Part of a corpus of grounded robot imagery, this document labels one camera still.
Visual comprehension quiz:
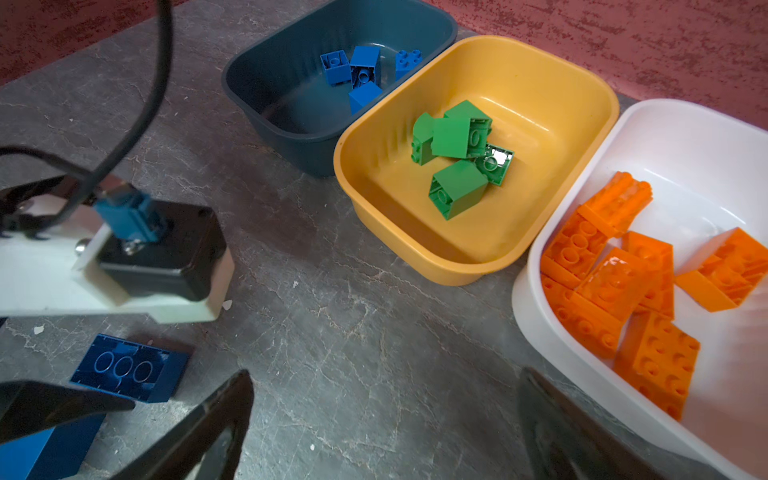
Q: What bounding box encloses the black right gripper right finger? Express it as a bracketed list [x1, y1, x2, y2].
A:
[517, 367, 662, 479]

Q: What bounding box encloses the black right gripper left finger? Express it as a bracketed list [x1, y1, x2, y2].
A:
[115, 369, 254, 479]

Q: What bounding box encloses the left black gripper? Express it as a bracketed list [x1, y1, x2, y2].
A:
[1, 175, 234, 444]

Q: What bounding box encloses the orange long lego brick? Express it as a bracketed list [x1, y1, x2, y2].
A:
[613, 310, 701, 421]

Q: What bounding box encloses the green lego brick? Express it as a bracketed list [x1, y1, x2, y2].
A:
[428, 160, 489, 220]
[431, 118, 471, 158]
[411, 113, 435, 165]
[474, 143, 515, 186]
[444, 100, 493, 157]

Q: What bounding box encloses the white plastic bin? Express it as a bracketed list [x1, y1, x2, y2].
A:
[512, 100, 767, 479]

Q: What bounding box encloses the yellow plastic bin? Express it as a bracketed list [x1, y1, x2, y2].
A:
[334, 35, 619, 286]

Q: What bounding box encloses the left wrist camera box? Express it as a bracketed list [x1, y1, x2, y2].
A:
[97, 201, 227, 301]

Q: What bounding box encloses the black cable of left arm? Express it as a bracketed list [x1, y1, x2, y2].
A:
[0, 0, 175, 232]

